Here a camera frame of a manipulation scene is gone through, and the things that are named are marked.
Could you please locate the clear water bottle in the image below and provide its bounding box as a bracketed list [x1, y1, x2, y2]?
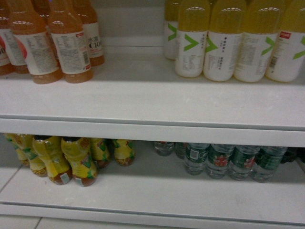
[250, 146, 288, 183]

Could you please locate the upper white shelf board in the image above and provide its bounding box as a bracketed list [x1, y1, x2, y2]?
[0, 47, 305, 147]

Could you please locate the water bottle with barcode label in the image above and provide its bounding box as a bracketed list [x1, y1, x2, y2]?
[184, 143, 210, 176]

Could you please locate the white metal shelf board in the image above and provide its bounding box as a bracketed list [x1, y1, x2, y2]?
[0, 155, 305, 229]

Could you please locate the water bottle with athletes label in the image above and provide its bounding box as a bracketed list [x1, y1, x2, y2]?
[206, 144, 235, 179]

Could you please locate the right rear water bottle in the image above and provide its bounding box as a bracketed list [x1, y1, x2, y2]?
[229, 145, 260, 181]

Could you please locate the yellow drink bottle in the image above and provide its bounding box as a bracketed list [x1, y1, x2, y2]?
[203, 0, 246, 82]
[234, 0, 285, 83]
[163, 0, 181, 60]
[175, 0, 211, 78]

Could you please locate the lemon tea bottle lower front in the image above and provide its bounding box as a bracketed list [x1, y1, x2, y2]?
[61, 136, 98, 187]

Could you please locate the lemon tea bottle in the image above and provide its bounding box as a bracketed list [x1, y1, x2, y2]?
[32, 135, 72, 185]
[61, 136, 98, 187]

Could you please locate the orange C100 juice bottle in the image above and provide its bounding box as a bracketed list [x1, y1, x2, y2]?
[72, 0, 105, 67]

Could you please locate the lemon tea bottle lower middle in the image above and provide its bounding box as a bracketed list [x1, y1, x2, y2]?
[32, 135, 72, 185]

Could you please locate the yellow drink bottle rear left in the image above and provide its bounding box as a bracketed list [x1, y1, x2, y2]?
[163, 0, 181, 60]

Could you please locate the orange juice bottle front right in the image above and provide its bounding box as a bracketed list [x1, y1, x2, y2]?
[48, 0, 93, 83]

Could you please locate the yellow drink bottle right edge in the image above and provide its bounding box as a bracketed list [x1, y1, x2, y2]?
[265, 0, 305, 82]

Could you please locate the orange juice bottle left edge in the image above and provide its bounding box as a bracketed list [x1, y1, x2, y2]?
[0, 0, 14, 76]

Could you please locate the orange juice bottle front left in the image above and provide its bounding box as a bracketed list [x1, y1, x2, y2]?
[7, 0, 62, 84]

